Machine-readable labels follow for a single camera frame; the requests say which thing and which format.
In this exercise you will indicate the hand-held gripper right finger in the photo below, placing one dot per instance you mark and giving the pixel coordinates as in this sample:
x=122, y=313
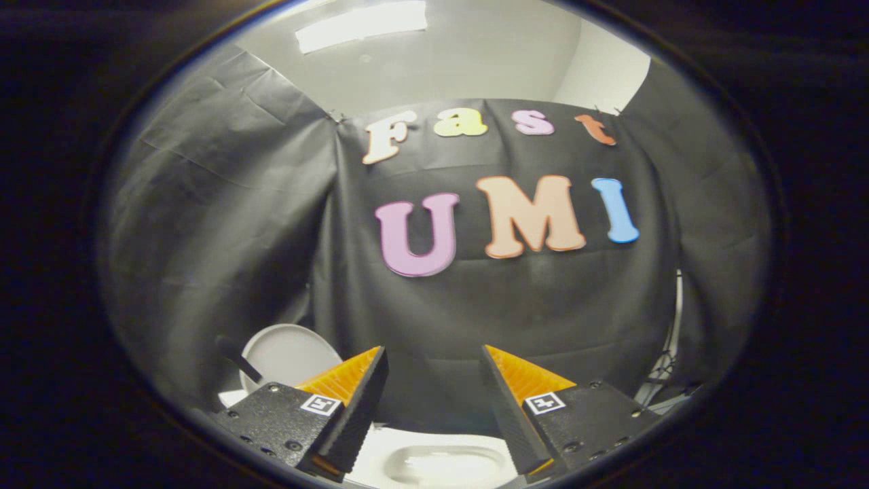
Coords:
x=509, y=414

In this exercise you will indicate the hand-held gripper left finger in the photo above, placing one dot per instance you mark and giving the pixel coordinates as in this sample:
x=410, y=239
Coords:
x=356, y=414

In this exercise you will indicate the white toilet lid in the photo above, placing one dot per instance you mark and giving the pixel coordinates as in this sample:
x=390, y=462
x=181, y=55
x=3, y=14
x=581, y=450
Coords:
x=288, y=356

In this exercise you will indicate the white toilet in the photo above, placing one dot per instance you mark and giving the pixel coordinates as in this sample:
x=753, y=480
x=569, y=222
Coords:
x=434, y=462

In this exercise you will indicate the black backdrop cloth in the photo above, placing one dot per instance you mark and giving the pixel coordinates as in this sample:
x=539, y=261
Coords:
x=475, y=319

